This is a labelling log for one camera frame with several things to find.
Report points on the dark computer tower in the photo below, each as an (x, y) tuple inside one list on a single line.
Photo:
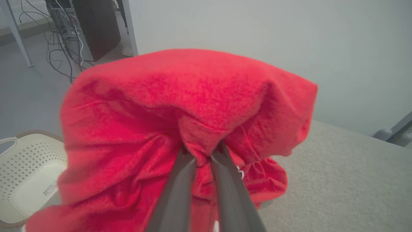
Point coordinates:
[(96, 25)]

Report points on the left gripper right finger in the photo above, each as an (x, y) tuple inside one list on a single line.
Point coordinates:
[(231, 206)]

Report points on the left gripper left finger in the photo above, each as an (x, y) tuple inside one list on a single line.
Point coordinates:
[(175, 206)]

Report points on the grey metal table leg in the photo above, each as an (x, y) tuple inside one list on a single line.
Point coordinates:
[(17, 35)]

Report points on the grey partition post flat foot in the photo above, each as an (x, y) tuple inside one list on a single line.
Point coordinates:
[(130, 25)]

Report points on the cream perforated laundry basket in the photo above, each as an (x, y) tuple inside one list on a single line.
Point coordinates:
[(29, 167)]

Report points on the grey partition post double foot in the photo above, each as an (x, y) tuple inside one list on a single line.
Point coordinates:
[(391, 132)]

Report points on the red shorts white trim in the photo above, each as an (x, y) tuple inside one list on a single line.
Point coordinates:
[(180, 96)]

